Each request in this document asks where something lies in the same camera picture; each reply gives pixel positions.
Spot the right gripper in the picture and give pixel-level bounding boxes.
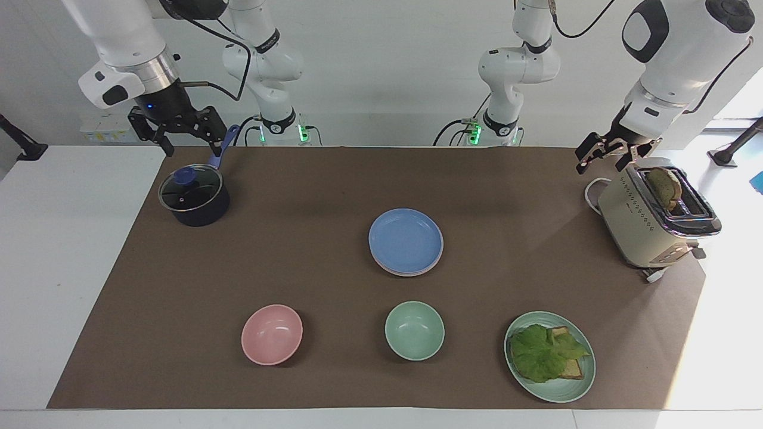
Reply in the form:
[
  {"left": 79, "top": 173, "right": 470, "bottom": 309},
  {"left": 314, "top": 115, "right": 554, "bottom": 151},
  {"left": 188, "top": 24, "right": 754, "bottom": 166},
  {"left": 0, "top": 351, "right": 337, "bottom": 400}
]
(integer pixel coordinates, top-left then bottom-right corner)
[{"left": 128, "top": 82, "right": 229, "bottom": 158}]

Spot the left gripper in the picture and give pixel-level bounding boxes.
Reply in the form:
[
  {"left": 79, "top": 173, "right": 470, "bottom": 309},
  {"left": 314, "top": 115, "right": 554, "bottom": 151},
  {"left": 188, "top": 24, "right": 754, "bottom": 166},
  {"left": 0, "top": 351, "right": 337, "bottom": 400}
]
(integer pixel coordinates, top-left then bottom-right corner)
[{"left": 575, "top": 104, "right": 664, "bottom": 175}]

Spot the toast slice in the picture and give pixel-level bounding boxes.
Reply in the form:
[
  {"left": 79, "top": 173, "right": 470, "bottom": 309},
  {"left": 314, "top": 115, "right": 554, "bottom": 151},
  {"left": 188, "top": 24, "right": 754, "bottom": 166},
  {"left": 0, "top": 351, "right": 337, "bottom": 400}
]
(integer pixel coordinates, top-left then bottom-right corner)
[
  {"left": 645, "top": 167, "right": 683, "bottom": 211},
  {"left": 550, "top": 326, "right": 585, "bottom": 380}
]

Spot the glass lid with blue knob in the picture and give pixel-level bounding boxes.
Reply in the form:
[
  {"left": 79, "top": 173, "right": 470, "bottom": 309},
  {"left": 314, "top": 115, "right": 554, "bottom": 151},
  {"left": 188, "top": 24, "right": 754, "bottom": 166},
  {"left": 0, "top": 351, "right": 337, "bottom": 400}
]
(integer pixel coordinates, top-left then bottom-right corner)
[{"left": 158, "top": 164, "right": 224, "bottom": 213}]

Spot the beige toaster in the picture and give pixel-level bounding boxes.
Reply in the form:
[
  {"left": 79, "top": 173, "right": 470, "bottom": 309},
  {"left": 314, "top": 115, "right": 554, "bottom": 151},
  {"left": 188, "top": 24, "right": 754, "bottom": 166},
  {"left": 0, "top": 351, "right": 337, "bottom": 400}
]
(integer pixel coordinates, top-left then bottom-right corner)
[{"left": 597, "top": 157, "right": 722, "bottom": 270}]

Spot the dark blue saucepan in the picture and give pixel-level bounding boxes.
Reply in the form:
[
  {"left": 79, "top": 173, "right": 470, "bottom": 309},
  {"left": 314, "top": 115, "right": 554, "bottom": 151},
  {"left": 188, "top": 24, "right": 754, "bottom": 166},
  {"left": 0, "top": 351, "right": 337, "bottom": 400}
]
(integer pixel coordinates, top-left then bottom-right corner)
[{"left": 157, "top": 124, "right": 240, "bottom": 228}]

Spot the black stand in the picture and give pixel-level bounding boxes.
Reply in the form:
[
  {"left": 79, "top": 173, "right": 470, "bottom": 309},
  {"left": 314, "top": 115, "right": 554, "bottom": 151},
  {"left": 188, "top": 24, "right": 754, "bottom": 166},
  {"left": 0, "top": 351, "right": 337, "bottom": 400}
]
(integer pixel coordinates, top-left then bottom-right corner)
[
  {"left": 0, "top": 113, "right": 49, "bottom": 162},
  {"left": 707, "top": 116, "right": 763, "bottom": 168}
]

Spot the green lettuce leaf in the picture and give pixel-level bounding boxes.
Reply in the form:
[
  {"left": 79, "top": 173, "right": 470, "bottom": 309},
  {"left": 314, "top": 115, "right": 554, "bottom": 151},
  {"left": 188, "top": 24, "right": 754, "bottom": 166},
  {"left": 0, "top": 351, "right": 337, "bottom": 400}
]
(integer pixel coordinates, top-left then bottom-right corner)
[{"left": 509, "top": 323, "right": 591, "bottom": 384}]

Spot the blue plate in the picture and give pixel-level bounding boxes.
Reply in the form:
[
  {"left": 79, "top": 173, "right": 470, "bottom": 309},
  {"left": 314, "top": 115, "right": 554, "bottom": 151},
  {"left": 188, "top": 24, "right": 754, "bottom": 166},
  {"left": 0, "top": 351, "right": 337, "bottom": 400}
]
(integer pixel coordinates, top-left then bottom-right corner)
[{"left": 368, "top": 207, "right": 445, "bottom": 274}]

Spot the pink bowl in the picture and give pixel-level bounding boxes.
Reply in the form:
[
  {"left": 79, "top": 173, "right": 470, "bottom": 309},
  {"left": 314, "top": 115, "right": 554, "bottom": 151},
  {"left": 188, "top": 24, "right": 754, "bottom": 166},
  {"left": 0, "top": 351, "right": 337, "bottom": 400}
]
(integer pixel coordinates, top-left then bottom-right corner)
[{"left": 240, "top": 304, "right": 304, "bottom": 366}]

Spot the pink plate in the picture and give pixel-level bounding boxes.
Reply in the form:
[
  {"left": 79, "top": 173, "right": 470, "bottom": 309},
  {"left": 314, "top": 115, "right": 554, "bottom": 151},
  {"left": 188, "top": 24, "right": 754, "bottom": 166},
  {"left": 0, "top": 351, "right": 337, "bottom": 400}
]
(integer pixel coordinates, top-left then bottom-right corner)
[{"left": 371, "top": 253, "right": 443, "bottom": 278}]

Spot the green plate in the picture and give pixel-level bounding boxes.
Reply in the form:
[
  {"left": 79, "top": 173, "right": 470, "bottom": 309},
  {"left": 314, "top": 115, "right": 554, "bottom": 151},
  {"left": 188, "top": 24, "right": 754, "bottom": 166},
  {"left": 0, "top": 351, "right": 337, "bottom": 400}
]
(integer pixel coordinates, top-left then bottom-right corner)
[{"left": 504, "top": 310, "right": 597, "bottom": 404}]

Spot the green bowl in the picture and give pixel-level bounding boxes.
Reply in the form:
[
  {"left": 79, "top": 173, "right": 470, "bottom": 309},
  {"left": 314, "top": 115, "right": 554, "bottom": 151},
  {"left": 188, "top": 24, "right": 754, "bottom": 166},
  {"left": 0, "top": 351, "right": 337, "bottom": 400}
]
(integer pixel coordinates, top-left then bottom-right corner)
[{"left": 384, "top": 300, "right": 446, "bottom": 362}]

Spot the white toaster cable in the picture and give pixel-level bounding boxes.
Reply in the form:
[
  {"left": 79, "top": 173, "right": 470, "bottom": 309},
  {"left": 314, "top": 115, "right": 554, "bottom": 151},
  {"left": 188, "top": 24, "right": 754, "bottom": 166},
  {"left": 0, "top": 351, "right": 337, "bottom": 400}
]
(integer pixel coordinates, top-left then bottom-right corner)
[{"left": 584, "top": 177, "right": 613, "bottom": 216}]

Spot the black cable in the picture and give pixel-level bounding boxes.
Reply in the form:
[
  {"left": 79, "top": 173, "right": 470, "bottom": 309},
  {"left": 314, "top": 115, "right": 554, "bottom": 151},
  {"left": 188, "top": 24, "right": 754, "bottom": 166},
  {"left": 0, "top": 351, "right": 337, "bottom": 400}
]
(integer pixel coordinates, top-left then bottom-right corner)
[
  {"left": 684, "top": 36, "right": 755, "bottom": 115},
  {"left": 433, "top": 92, "right": 493, "bottom": 147},
  {"left": 234, "top": 117, "right": 264, "bottom": 147},
  {"left": 176, "top": 15, "right": 253, "bottom": 102},
  {"left": 550, "top": 0, "right": 616, "bottom": 40}
]

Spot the white wall socket strip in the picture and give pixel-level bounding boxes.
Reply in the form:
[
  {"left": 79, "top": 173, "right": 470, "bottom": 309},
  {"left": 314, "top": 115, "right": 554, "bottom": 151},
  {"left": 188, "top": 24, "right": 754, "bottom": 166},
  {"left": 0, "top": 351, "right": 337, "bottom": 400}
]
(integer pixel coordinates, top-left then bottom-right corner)
[{"left": 80, "top": 116, "right": 136, "bottom": 144}]

